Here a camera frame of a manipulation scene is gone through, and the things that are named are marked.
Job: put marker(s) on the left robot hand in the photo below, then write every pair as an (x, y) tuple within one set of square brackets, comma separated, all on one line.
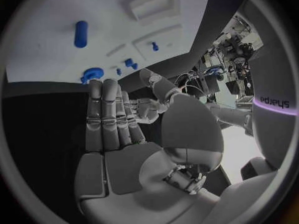
[(147, 110)]

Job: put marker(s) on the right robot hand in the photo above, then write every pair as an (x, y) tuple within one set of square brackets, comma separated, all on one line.
[(130, 171)]

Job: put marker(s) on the small blue plug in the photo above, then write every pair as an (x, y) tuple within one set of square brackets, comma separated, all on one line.
[(135, 66)]

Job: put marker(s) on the short blue peg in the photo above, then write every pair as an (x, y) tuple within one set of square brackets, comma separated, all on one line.
[(119, 71), (154, 46)]

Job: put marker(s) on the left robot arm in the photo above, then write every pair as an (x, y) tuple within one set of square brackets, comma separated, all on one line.
[(229, 115)]

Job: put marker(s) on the white task board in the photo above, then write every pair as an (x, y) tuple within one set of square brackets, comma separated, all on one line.
[(105, 13)]

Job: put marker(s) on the blue gear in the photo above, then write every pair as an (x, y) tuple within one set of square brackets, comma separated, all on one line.
[(93, 72)]

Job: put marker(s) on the cluttered workshop bench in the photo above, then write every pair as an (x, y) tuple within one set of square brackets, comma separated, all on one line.
[(233, 59)]

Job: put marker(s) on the tall blue peg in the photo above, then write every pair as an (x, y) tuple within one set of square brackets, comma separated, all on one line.
[(81, 34)]

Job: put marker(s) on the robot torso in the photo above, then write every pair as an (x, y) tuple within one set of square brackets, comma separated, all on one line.
[(273, 78)]

